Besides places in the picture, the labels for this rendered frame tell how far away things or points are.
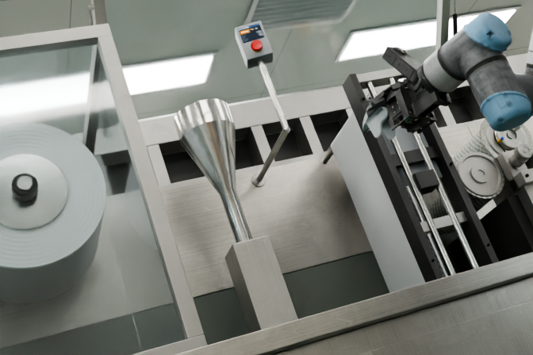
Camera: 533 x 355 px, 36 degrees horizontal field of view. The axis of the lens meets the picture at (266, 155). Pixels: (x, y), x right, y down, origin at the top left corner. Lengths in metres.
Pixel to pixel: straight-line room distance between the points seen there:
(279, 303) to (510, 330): 0.50
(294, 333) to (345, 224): 0.85
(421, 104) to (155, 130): 0.94
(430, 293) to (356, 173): 0.65
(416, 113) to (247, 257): 0.55
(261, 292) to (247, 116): 0.66
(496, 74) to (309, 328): 0.53
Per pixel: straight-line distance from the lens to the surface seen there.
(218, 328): 2.05
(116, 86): 1.63
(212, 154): 1.92
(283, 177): 2.24
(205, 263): 2.09
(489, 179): 2.08
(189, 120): 1.95
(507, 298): 1.65
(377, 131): 1.58
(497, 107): 1.39
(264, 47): 2.04
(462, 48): 1.43
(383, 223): 2.05
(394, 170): 1.81
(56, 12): 3.73
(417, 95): 1.53
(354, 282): 2.19
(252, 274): 1.82
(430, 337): 1.54
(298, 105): 2.37
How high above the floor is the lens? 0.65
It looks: 22 degrees up
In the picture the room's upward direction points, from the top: 20 degrees counter-clockwise
